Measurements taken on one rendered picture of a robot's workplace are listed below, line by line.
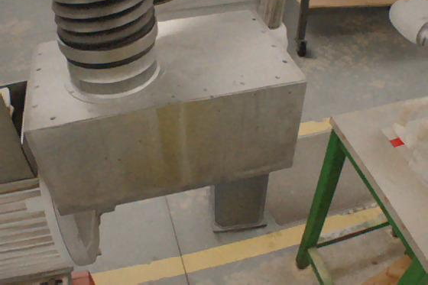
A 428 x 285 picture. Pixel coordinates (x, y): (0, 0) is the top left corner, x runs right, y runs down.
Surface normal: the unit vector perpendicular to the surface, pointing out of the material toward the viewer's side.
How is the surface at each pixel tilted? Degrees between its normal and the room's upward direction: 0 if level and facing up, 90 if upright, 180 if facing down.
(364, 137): 0
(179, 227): 0
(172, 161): 90
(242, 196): 90
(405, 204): 0
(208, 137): 90
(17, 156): 90
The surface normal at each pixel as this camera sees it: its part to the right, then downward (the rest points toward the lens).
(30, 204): 0.18, -0.08
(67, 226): 0.24, 0.27
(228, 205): 0.14, 0.67
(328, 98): 0.00, -0.73
